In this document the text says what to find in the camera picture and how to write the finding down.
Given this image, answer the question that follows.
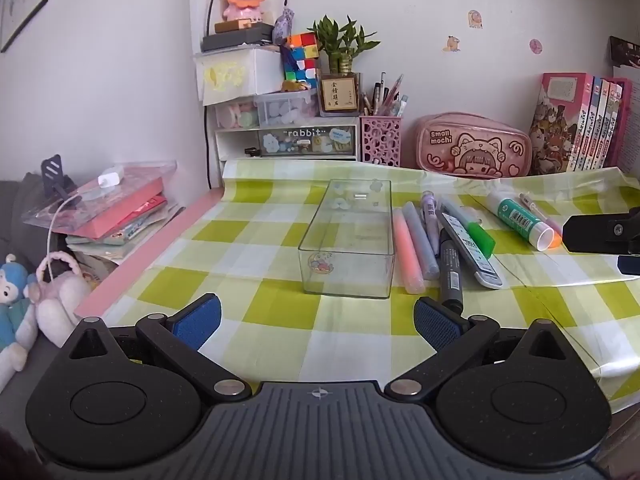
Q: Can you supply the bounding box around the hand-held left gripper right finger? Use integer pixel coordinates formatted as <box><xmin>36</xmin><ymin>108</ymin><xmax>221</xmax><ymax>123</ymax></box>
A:
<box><xmin>385</xmin><ymin>296</ymin><xmax>576</xmax><ymax>403</ymax></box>

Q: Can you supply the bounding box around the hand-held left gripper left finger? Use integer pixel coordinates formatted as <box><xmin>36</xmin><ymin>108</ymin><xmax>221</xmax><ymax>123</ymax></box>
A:
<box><xmin>60</xmin><ymin>294</ymin><xmax>252</xmax><ymax>402</ymax></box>

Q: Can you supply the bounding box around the black marker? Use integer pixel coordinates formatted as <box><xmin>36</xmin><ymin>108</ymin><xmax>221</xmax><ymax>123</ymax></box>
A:
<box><xmin>437</xmin><ymin>227</ymin><xmax>467</xmax><ymax>313</ymax></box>

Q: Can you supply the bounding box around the clear purple mechanical pencil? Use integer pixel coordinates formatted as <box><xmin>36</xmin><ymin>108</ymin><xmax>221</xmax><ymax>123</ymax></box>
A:
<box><xmin>518</xmin><ymin>192</ymin><xmax>565</xmax><ymax>235</ymax></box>

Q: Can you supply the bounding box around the white correction tape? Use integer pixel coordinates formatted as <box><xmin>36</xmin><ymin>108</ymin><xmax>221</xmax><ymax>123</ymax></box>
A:
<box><xmin>439</xmin><ymin>211</ymin><xmax>502</xmax><ymax>291</ymax></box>

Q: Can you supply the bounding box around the pink highlighter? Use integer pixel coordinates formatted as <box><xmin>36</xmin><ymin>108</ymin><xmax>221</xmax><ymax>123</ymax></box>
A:
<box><xmin>392</xmin><ymin>208</ymin><xmax>426</xmax><ymax>295</ymax></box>

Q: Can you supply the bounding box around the pale blue highlighter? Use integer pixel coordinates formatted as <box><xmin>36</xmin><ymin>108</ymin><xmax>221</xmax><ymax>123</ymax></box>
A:
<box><xmin>403</xmin><ymin>201</ymin><xmax>441</xmax><ymax>281</ymax></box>

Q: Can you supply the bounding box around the white glue stick orange cap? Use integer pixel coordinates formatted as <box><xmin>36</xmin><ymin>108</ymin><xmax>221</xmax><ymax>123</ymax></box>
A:
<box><xmin>486</xmin><ymin>190</ymin><xmax>563</xmax><ymax>252</ymax></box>

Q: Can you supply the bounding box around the green highlighter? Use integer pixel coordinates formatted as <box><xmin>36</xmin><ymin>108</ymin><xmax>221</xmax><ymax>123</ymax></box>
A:
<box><xmin>440</xmin><ymin>196</ymin><xmax>497</xmax><ymax>261</ymax></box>

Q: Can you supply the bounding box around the purple cartoon pen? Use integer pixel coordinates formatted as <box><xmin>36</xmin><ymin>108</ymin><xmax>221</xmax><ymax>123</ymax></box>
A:
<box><xmin>421</xmin><ymin>190</ymin><xmax>442</xmax><ymax>257</ymax></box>

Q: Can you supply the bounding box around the clear plastic organizer box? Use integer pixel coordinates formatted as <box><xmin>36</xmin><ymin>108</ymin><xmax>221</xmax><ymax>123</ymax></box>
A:
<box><xmin>298</xmin><ymin>179</ymin><xmax>396</xmax><ymax>300</ymax></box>

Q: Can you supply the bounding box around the green checkered tablecloth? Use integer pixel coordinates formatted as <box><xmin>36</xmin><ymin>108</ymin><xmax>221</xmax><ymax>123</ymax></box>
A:
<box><xmin>100</xmin><ymin>157</ymin><xmax>640</xmax><ymax>411</ymax></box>

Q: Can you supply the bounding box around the pink-spined book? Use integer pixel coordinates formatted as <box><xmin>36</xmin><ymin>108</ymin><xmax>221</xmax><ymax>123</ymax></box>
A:
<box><xmin>592</xmin><ymin>80</ymin><xmax>617</xmax><ymax>169</ymax></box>
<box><xmin>570</xmin><ymin>76</ymin><xmax>596</xmax><ymax>173</ymax></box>
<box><xmin>582</xmin><ymin>79</ymin><xmax>607</xmax><ymax>171</ymax></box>
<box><xmin>602</xmin><ymin>82</ymin><xmax>625</xmax><ymax>167</ymax></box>

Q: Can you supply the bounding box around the pink cartoon book slipcase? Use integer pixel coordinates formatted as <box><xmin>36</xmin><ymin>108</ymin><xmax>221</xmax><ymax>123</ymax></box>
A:
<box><xmin>530</xmin><ymin>72</ymin><xmax>632</xmax><ymax>176</ymax></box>

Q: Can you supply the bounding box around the cartoon cover booklet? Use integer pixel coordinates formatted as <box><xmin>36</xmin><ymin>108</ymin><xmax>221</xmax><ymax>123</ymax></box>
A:
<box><xmin>102</xmin><ymin>195</ymin><xmax>168</xmax><ymax>246</ymax></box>

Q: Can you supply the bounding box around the pile of pale booklets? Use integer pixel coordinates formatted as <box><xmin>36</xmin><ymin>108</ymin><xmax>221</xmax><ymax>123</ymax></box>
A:
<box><xmin>65</xmin><ymin>205</ymin><xmax>186</xmax><ymax>281</ymax></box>

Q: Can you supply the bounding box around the white sheet with dark header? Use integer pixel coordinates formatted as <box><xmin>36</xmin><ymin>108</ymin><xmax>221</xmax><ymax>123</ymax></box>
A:
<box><xmin>609</xmin><ymin>36</ymin><xmax>640</xmax><ymax>176</ymax></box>

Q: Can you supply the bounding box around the white pink plush toy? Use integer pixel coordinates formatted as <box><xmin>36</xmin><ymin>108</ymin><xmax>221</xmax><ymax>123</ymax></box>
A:
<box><xmin>27</xmin><ymin>252</ymin><xmax>93</xmax><ymax>348</ymax></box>

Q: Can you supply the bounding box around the salmon pink book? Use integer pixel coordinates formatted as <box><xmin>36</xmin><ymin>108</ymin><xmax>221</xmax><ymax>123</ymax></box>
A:
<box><xmin>65</xmin><ymin>177</ymin><xmax>166</xmax><ymax>238</ymax></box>

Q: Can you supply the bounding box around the pink cartoon pencil case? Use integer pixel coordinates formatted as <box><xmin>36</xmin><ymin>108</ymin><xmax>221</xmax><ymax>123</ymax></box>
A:
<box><xmin>412</xmin><ymin>112</ymin><xmax>532</xmax><ymax>179</ymax></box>

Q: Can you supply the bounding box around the stack of books and folders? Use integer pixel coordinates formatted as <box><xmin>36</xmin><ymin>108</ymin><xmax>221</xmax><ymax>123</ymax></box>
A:
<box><xmin>21</xmin><ymin>161</ymin><xmax>178</xmax><ymax>233</ymax></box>

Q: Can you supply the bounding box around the white drawer organizer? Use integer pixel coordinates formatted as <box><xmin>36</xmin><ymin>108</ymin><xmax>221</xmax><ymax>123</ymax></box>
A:
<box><xmin>214</xmin><ymin>117</ymin><xmax>361</xmax><ymax>162</ymax></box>

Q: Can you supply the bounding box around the blue monkey plush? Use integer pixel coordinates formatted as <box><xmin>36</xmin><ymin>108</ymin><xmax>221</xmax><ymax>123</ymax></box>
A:
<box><xmin>0</xmin><ymin>254</ymin><xmax>38</xmax><ymax>386</ymax></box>

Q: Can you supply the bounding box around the pink perforated pen holder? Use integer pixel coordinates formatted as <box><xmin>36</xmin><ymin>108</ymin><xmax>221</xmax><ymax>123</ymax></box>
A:
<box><xmin>359</xmin><ymin>116</ymin><xmax>402</xmax><ymax>167</ymax></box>

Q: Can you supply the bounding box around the black phone stand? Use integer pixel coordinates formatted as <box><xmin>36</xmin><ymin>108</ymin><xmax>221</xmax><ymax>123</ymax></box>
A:
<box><xmin>41</xmin><ymin>155</ymin><xmax>83</xmax><ymax>208</ymax></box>

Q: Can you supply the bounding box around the clear box with pastel rolls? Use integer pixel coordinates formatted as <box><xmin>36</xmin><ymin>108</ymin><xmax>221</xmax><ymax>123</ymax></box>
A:
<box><xmin>215</xmin><ymin>101</ymin><xmax>261</xmax><ymax>131</ymax></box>

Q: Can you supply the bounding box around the bunch of pens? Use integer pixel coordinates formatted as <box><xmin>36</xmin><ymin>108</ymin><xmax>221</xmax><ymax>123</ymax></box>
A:
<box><xmin>362</xmin><ymin>72</ymin><xmax>410</xmax><ymax>117</ymax></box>

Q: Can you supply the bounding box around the clear lidded storage box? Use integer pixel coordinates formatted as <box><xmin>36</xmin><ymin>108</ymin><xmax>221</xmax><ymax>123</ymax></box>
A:
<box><xmin>255</xmin><ymin>91</ymin><xmax>321</xmax><ymax>130</ymax></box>

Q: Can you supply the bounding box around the glass plant pot with label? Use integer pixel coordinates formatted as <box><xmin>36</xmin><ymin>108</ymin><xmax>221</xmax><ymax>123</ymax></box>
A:
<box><xmin>317</xmin><ymin>72</ymin><xmax>362</xmax><ymax>114</ymax></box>

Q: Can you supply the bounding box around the white storage box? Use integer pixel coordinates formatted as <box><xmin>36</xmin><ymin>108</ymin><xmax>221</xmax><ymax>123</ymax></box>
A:
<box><xmin>194</xmin><ymin>46</ymin><xmax>283</xmax><ymax>107</ymax></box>

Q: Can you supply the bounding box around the colourful twisted puzzle cube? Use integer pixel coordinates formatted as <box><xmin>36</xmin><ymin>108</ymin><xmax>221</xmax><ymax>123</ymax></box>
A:
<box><xmin>280</xmin><ymin>32</ymin><xmax>321</xmax><ymax>93</ymax></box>

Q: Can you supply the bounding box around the black flat box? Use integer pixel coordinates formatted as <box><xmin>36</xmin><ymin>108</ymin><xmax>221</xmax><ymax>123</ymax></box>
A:
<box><xmin>201</xmin><ymin>24</ymin><xmax>275</xmax><ymax>53</ymax></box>

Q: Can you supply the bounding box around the lucky bamboo plant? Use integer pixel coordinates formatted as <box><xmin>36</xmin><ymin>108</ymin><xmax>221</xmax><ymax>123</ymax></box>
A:
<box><xmin>307</xmin><ymin>15</ymin><xmax>381</xmax><ymax>75</ymax></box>

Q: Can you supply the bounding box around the small brown wooden box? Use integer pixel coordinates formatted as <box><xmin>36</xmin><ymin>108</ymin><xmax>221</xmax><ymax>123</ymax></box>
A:
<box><xmin>215</xmin><ymin>17</ymin><xmax>261</xmax><ymax>35</ymax></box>

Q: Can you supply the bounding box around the purple hanging pouch charm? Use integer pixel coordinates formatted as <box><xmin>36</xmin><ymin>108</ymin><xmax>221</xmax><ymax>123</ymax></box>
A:
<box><xmin>272</xmin><ymin>8</ymin><xmax>297</xmax><ymax>46</ymax></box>

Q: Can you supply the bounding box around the white charger cable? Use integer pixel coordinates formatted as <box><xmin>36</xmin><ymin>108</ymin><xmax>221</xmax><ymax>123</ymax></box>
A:
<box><xmin>44</xmin><ymin>185</ymin><xmax>106</xmax><ymax>281</ymax></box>

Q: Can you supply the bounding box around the black power cable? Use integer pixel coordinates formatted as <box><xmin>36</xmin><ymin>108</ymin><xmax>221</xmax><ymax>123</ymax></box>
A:
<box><xmin>204</xmin><ymin>0</ymin><xmax>224</xmax><ymax>192</ymax></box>

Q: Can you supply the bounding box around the dark picture frame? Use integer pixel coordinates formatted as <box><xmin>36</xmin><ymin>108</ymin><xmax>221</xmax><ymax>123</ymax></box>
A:
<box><xmin>0</xmin><ymin>0</ymin><xmax>54</xmax><ymax>53</ymax></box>

